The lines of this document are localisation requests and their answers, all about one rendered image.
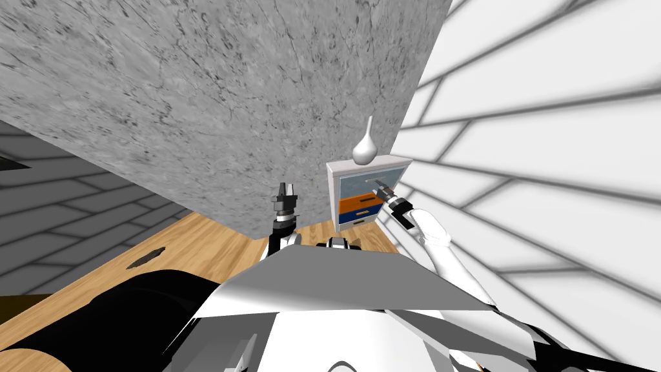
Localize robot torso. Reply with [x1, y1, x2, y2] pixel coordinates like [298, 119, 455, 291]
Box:
[164, 236, 549, 372]

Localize grey-blue drawer front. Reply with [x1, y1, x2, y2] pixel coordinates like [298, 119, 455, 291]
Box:
[338, 167, 407, 200]

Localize white drawer cabinet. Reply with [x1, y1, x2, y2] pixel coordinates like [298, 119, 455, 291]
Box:
[325, 154, 414, 234]

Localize white drawer front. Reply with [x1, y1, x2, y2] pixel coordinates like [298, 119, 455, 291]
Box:
[338, 216, 381, 232]

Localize blue drawer front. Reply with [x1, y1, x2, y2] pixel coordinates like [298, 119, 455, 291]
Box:
[338, 206, 383, 225]

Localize orange drawer front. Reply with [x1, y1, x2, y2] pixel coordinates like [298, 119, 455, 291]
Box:
[338, 193, 386, 216]

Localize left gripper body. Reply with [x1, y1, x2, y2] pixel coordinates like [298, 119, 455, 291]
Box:
[271, 193, 300, 212]

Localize white bulb vase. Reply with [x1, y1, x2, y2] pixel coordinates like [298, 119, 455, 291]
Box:
[352, 116, 380, 167]

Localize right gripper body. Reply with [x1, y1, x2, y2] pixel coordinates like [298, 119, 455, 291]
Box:
[372, 183, 398, 207]

